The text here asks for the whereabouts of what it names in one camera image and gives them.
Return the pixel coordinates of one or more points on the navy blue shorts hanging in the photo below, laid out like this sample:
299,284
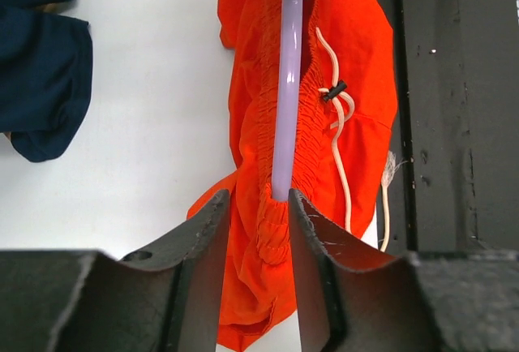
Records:
46,78

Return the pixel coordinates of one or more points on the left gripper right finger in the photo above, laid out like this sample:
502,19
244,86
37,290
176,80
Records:
352,297

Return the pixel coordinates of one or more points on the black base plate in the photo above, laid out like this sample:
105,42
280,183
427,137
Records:
456,131

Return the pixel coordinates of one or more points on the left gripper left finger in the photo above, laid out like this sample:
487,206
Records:
165,296

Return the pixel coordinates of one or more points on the purple notched hanger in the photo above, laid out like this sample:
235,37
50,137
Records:
287,100

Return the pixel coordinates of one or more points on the orange shorts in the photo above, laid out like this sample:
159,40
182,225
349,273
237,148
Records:
346,107

